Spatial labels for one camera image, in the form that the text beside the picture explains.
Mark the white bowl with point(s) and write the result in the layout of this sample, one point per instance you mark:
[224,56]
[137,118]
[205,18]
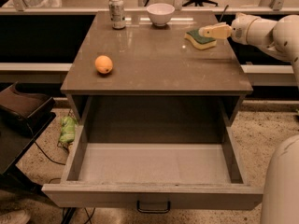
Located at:
[160,14]

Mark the green crumpled bag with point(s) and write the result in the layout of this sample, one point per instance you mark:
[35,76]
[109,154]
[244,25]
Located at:
[68,130]

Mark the grey cabinet with open drawer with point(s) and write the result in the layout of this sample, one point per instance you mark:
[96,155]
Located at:
[158,127]

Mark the green and yellow sponge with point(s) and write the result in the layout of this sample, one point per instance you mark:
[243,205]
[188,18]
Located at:
[198,41]

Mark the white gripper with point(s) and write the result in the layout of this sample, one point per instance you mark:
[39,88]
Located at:
[240,30]

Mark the white shoe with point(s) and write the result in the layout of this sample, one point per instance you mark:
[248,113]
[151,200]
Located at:
[15,217]

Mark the silver soda can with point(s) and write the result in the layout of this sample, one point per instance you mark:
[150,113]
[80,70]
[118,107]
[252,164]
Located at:
[116,11]

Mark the dark side table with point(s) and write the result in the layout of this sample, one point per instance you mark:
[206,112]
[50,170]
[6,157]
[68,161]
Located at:
[23,118]

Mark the black drawer handle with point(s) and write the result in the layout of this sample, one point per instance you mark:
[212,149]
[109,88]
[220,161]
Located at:
[153,208]

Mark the orange fruit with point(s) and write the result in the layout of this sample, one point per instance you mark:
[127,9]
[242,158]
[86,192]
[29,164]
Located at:
[103,64]

